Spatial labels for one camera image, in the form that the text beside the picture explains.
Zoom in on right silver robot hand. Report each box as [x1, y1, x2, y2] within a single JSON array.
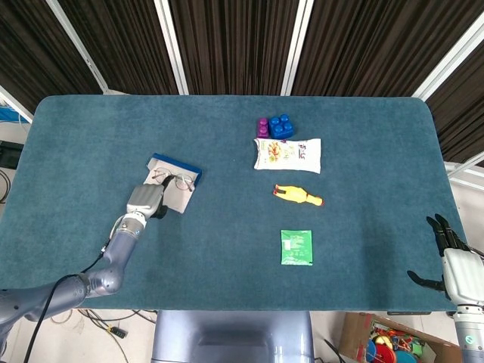
[[407, 213, 484, 306]]

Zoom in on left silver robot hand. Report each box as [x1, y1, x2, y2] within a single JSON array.
[[126, 173, 175, 221]]

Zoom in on blue glasses case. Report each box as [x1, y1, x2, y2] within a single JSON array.
[[145, 152, 203, 216]]

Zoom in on metal frame eyeglasses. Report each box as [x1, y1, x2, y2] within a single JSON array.
[[151, 168, 197, 192]]

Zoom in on brown cardboard box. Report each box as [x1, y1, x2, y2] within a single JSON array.
[[337, 312, 464, 363]]

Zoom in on teal fabric table cover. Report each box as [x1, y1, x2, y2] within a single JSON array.
[[0, 94, 467, 313]]

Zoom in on red round toy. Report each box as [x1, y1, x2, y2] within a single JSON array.
[[368, 340, 395, 363]]

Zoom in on white snack bag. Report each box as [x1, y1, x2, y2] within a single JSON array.
[[253, 138, 322, 175]]

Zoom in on yellow rubber chicken toy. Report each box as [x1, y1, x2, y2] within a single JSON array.
[[272, 184, 325, 207]]

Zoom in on blue toy building brick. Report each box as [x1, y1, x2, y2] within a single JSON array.
[[268, 113, 296, 139]]

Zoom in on green foil packet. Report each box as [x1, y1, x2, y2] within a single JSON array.
[[280, 228, 314, 267]]

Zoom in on blue-grey robot torso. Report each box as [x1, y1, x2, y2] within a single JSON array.
[[150, 309, 315, 363]]

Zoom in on dark brown pleated curtain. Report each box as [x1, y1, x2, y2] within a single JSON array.
[[0, 0, 484, 167]]

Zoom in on white aluminium frame rail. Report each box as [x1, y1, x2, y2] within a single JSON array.
[[0, 85, 35, 124], [444, 150, 484, 190]]

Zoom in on tangled floor cables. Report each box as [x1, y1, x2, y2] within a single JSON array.
[[52, 309, 158, 363]]

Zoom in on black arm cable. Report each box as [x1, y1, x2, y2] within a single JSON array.
[[23, 245, 110, 363]]

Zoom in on white aluminium frame post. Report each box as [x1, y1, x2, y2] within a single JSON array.
[[280, 0, 315, 96], [411, 13, 484, 102], [47, 0, 111, 95], [154, 0, 190, 95]]

